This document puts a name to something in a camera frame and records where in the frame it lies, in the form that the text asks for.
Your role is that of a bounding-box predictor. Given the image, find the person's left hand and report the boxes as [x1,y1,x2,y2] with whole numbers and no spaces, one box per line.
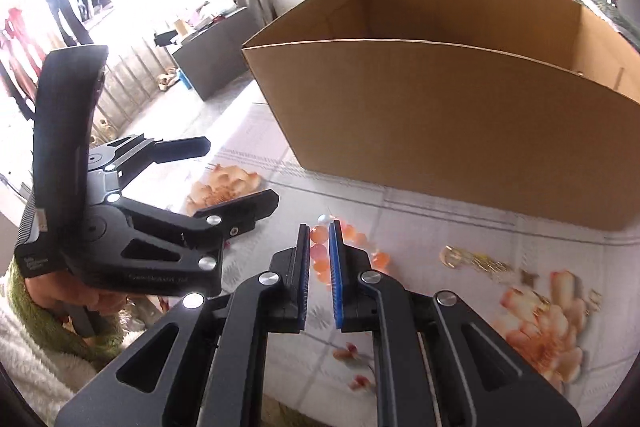
[26,278,127,334]

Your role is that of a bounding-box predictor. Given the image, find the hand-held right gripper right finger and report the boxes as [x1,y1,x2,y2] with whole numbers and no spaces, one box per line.
[327,219,583,427]

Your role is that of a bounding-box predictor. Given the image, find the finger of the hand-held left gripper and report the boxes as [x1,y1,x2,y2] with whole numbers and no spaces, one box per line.
[116,188,281,269]
[91,134,211,188]

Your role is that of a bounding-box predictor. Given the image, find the dark grey cabinet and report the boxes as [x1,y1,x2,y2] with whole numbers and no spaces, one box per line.
[167,7,263,102]

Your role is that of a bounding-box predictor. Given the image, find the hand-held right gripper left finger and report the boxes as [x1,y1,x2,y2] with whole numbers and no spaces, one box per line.
[55,222,313,427]

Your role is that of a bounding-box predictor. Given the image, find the brown cardboard box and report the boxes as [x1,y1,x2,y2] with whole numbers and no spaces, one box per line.
[241,0,640,233]

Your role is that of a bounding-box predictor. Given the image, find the red hanging clothes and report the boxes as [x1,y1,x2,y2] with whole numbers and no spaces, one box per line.
[0,7,47,108]

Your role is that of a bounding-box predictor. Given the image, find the grey green lace cloth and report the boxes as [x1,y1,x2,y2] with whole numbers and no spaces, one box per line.
[567,0,640,38]

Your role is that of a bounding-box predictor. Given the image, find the orange pink bead bracelet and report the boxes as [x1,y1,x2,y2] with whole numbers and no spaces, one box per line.
[307,214,394,291]

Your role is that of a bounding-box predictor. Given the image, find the dark hanging clothes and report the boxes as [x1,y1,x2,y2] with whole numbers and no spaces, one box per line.
[45,0,108,48]

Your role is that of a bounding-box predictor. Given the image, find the person's left forearm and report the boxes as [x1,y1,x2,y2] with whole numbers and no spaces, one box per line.
[0,257,126,413]

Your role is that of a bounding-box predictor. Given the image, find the gold chain bracelet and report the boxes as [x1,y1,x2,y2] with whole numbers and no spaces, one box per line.
[439,244,513,277]

